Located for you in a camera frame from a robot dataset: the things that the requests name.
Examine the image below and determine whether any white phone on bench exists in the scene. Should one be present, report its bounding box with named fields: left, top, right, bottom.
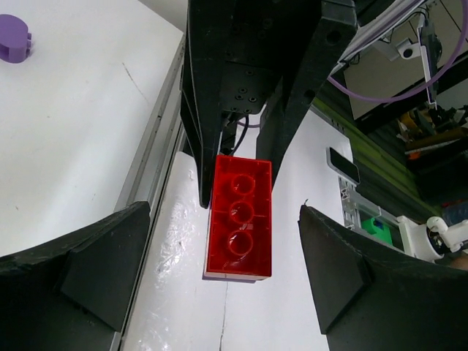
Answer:
left=326, top=147, right=361, bottom=186

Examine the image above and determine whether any red and purple lego stack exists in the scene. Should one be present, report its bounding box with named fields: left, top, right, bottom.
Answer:
left=203, top=155, right=272, bottom=281

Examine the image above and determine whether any aluminium front rail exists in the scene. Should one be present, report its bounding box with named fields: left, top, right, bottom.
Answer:
left=110, top=37, right=186, bottom=350

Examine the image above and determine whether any purple rounded lego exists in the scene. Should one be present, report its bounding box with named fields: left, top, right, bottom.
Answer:
left=0, top=14, right=32, bottom=64

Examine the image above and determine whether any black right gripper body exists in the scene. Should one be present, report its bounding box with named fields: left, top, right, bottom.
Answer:
left=215, top=1, right=322, bottom=117

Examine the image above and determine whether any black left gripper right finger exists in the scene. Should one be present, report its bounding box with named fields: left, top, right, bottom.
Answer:
left=298, top=205, right=467, bottom=350

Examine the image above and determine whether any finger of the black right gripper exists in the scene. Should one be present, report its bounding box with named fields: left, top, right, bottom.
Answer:
left=181, top=1, right=234, bottom=208
left=256, top=1, right=357, bottom=184

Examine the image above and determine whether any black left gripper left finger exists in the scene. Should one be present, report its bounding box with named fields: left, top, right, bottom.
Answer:
left=1, top=201, right=150, bottom=350

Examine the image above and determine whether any white webcam on stand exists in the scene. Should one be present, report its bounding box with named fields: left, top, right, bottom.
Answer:
left=396, top=38, right=420, bottom=60

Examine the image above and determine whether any green plastic part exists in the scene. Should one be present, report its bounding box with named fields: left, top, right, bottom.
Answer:
left=361, top=217, right=393, bottom=246

